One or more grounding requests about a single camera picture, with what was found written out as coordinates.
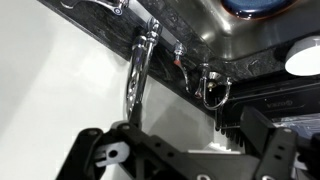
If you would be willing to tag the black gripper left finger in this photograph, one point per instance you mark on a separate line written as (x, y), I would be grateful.
(83, 153)

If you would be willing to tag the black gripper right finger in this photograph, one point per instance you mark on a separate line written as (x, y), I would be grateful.
(276, 150)

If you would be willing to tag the chrome gooseneck tap spout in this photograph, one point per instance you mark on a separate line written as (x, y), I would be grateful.
(138, 66)

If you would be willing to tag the chrome tap base bar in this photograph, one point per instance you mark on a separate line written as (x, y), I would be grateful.
(140, 11)

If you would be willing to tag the black dish rack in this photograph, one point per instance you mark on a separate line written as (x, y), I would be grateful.
(273, 100)

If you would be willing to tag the small chrome side faucet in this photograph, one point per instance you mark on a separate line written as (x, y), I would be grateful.
(216, 78)

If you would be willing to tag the white bowl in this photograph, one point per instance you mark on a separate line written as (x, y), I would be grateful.
(305, 60)

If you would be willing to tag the stainless steel sink basin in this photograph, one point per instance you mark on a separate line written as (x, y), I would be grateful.
(216, 30)

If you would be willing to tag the blue glazed plate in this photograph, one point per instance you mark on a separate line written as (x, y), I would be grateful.
(256, 6)

